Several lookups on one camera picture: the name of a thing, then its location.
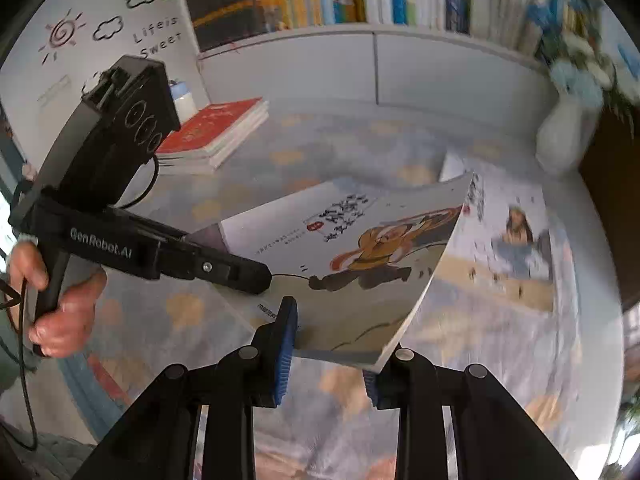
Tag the white book with blue-robed figure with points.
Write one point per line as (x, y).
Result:
(515, 240)

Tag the white book with monkey warrior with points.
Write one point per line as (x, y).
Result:
(360, 260)

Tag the brown wooden cabinet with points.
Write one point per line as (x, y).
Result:
(610, 200)

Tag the blurred green plant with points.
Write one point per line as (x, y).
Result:
(622, 435)

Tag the blue and white artificial flowers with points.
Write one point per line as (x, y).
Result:
(580, 55)

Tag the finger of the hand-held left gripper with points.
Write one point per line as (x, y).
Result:
(225, 270)

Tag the white bottle with blue cap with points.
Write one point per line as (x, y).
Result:
(182, 97)

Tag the leaf patterned tablecloth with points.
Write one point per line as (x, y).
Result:
(500, 360)

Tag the pile of books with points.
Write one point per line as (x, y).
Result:
(215, 132)

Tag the row of dark book volumes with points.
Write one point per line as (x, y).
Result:
(220, 15)

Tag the wall lettering sticker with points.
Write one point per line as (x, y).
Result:
(157, 37)

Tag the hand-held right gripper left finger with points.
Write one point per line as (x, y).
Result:
(286, 350)

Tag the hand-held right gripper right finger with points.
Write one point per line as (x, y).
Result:
(375, 390)

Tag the person's left hand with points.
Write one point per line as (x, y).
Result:
(65, 315)

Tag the sun wall sticker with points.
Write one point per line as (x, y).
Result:
(62, 35)

